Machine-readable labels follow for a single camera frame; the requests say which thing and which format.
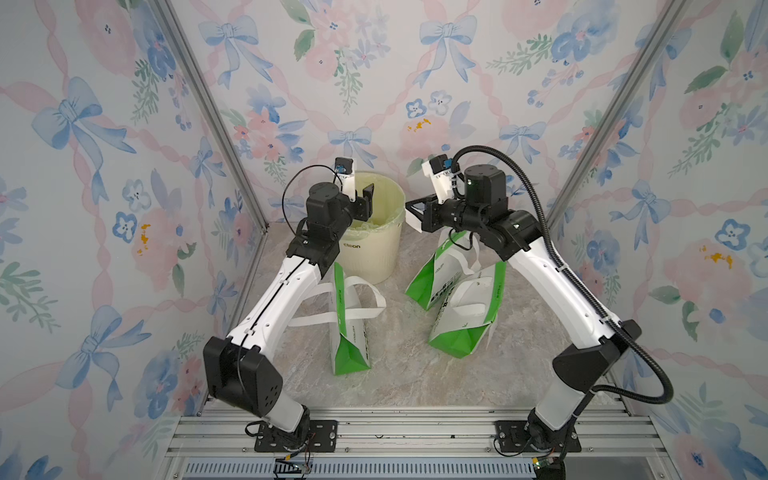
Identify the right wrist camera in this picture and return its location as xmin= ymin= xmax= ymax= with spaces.
xmin=421 ymin=154 xmax=464 ymax=204

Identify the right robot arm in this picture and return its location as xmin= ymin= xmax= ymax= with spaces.
xmin=406 ymin=155 xmax=641 ymax=451

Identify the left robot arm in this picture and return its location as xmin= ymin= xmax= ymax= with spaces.
xmin=203 ymin=178 xmax=375 ymax=442

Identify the left aluminium corner post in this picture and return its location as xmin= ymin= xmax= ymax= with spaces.
xmin=148 ymin=0 xmax=269 ymax=235

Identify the right aluminium corner post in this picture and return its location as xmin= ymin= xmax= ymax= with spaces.
xmin=547 ymin=0 xmax=690 ymax=227

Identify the cream plastic trash bin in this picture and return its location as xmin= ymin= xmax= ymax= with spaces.
xmin=332 ymin=172 xmax=408 ymax=285

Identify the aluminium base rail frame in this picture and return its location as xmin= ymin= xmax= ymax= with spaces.
xmin=155 ymin=402 xmax=680 ymax=479

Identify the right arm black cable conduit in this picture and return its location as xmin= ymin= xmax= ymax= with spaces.
xmin=451 ymin=144 xmax=675 ymax=480

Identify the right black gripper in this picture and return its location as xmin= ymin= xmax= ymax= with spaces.
xmin=408 ymin=191 xmax=488 ymax=237

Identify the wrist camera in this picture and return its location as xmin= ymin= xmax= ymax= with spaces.
xmin=334 ymin=157 xmax=357 ymax=202
xmin=421 ymin=154 xmax=464 ymax=204

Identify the aluminium corner post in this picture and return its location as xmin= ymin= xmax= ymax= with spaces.
xmin=148 ymin=0 xmax=269 ymax=235
xmin=547 ymin=0 xmax=690 ymax=227

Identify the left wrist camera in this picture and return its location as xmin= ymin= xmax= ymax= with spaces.
xmin=334 ymin=157 xmax=357 ymax=202

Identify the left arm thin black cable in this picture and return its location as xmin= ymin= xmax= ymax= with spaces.
xmin=281 ymin=163 xmax=346 ymax=238

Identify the green white paper bag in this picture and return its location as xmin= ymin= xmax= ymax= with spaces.
xmin=406 ymin=229 xmax=480 ymax=310
xmin=289 ymin=263 xmax=387 ymax=376
xmin=428 ymin=261 xmax=507 ymax=358

